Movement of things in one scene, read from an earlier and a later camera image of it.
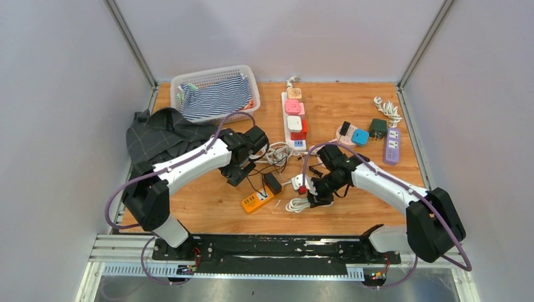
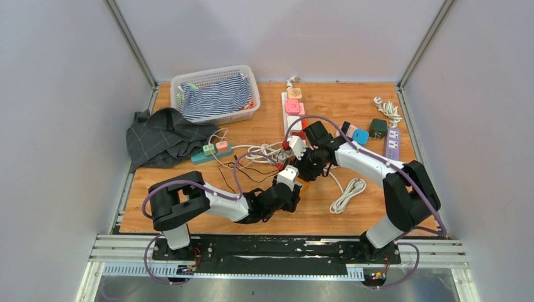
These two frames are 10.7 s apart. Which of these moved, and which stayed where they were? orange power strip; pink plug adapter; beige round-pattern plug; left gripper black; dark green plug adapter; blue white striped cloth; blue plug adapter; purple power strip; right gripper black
Moved: right gripper black; orange power strip; left gripper black
Stayed: blue plug adapter; pink plug adapter; dark green plug adapter; purple power strip; beige round-pattern plug; blue white striped cloth
